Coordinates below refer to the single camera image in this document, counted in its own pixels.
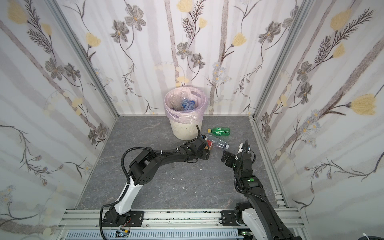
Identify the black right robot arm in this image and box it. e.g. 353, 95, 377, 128
221, 141, 301, 240

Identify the red yellow label tea bottle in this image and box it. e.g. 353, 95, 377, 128
207, 140, 213, 150

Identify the black corrugated cable hose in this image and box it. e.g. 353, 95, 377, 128
98, 146, 164, 240

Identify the clear crushed bottle white cap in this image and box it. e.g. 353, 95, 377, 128
206, 134, 230, 150

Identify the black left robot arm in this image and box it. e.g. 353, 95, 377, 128
99, 125, 210, 240

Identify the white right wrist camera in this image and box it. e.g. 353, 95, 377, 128
237, 144, 244, 155

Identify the green bottle yellow cap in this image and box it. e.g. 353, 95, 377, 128
208, 127, 231, 136

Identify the white slotted cable duct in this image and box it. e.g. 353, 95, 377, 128
65, 229, 244, 240

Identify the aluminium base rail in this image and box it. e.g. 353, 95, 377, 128
57, 208, 310, 240

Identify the pink bin liner bag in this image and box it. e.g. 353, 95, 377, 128
164, 86, 209, 124

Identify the blue cap bottle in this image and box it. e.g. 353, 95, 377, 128
182, 99, 195, 111

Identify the cream plastic waste bin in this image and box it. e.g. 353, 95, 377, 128
170, 120, 203, 141

